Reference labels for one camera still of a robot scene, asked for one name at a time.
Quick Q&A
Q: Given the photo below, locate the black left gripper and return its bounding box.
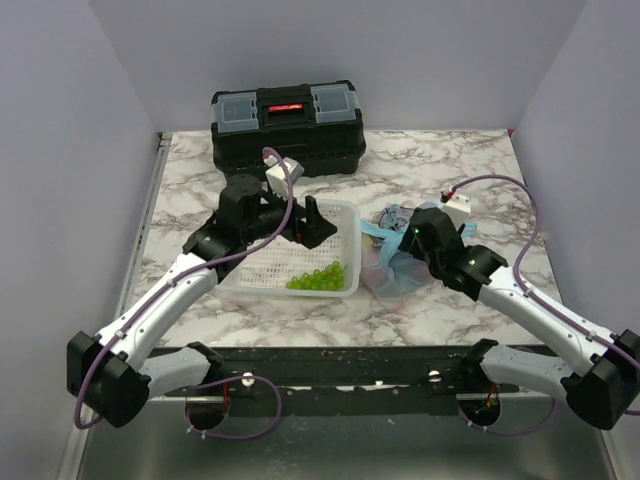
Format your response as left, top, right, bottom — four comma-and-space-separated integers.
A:
243, 183, 337, 249

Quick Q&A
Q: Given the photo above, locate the light blue plastic bag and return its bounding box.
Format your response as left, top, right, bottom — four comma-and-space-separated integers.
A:
359, 203, 479, 299

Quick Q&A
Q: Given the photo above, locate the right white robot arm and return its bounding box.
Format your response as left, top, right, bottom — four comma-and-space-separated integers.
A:
401, 207, 639, 430

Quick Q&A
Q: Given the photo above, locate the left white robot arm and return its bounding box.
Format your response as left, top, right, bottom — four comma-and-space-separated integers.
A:
66, 175, 337, 429

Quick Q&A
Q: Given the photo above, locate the green fake grape bunch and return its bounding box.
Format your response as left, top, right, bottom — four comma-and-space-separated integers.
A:
285, 261, 345, 291

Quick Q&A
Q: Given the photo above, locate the white plastic basket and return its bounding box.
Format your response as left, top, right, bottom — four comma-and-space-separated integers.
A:
217, 199, 361, 298

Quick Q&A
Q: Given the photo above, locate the black plastic toolbox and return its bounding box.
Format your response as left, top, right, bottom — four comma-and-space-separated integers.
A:
211, 80, 366, 179

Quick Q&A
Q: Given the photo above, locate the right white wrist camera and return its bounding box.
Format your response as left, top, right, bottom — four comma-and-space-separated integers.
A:
440, 190, 471, 227

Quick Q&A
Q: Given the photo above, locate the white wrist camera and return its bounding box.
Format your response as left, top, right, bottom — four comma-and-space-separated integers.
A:
264, 154, 305, 199
440, 190, 471, 227

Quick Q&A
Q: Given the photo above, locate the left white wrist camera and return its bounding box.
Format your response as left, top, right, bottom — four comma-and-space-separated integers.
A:
264, 154, 305, 199

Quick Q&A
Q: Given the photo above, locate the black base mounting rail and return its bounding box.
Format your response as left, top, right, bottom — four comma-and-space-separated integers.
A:
149, 344, 551, 419

